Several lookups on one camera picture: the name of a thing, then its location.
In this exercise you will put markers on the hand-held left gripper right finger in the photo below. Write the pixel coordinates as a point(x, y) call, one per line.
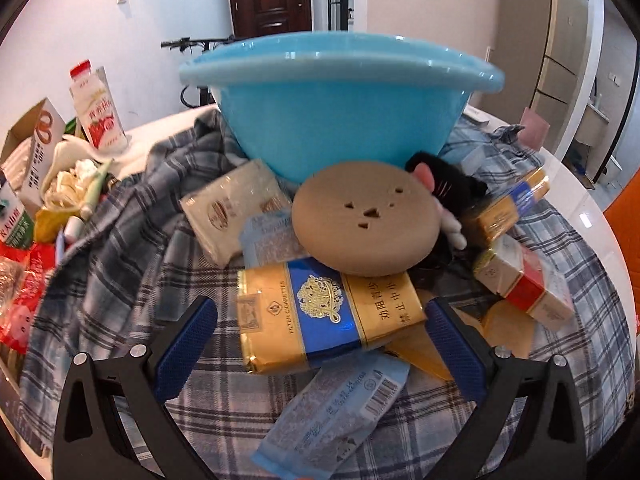
point(456, 352)

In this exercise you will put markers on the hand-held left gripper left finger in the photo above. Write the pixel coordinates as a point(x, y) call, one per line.
point(185, 350)

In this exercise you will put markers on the large gold blue cigarette pack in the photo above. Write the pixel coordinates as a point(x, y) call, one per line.
point(320, 310)

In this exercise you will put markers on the light blue plastic basin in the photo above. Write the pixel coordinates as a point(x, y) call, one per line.
point(325, 125)

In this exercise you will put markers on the blue grey plaid cloth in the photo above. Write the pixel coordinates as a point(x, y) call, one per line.
point(215, 425)

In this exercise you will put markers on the red white cigarette pack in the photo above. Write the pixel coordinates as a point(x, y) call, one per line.
point(525, 285)

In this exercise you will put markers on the light blue plastic packet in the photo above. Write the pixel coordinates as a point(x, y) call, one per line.
point(330, 420)
point(270, 242)

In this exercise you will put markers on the white beige packet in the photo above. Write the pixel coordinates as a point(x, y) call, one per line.
point(230, 210)

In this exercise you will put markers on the small gold blue cigarette pack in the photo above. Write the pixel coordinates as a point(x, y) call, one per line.
point(505, 205)

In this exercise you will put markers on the pile of red snack packets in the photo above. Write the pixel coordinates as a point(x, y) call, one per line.
point(25, 300)

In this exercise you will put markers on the tan round hand warmer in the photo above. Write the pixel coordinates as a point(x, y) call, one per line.
point(360, 215)

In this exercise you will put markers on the black plush cat toy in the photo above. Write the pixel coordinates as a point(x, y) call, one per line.
point(452, 182)

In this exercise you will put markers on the pale green tube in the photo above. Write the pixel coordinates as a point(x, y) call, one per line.
point(96, 187)

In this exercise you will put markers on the yellow packet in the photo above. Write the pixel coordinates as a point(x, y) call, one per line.
point(47, 222)

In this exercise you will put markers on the crumpled white tissues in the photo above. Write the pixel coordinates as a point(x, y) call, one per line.
point(70, 182)

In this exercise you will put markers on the green white carton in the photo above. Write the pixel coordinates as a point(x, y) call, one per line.
point(12, 215)

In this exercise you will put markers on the white plastic bowl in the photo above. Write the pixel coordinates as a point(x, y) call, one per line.
point(75, 152)

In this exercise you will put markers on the white remote control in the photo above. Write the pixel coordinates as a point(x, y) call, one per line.
point(476, 116)

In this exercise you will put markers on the open cardboard box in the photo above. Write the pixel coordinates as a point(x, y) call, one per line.
point(40, 145)

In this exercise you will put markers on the white milk bottle red cap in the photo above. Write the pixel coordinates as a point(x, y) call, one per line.
point(97, 110)

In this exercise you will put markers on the bathroom vanity cabinet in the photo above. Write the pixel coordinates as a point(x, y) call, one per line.
point(595, 122)

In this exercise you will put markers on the beige refrigerator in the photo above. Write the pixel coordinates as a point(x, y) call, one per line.
point(550, 50)

